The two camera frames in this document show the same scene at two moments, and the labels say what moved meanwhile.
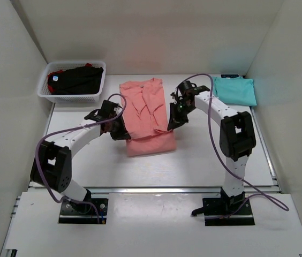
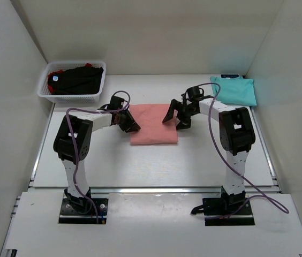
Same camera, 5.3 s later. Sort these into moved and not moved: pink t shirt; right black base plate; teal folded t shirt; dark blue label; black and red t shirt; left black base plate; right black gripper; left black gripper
Moved: right black gripper; pink t shirt; left black gripper
Not moved: right black base plate; teal folded t shirt; black and red t shirt; dark blue label; left black base plate
